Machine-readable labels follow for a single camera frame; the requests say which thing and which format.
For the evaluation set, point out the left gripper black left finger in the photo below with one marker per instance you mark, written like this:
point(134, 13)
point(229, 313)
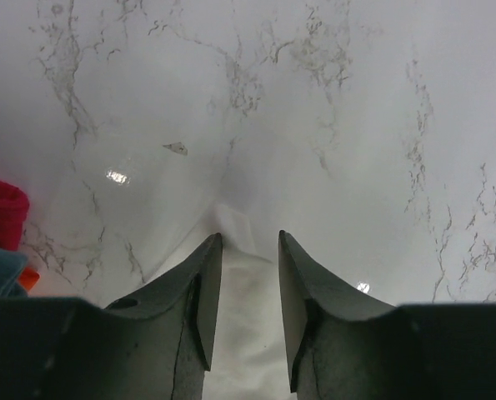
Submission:
point(154, 343)

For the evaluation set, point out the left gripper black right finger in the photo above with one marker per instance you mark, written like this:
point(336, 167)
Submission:
point(342, 343)

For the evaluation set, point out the white t shirt robot print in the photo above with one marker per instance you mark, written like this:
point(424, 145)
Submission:
point(248, 357)

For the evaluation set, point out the pink red folded shirts bottom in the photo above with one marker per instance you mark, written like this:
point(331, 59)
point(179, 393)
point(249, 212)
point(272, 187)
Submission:
point(14, 206)

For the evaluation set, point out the orange folded t shirt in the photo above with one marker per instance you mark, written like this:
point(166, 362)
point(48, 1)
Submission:
point(28, 278)

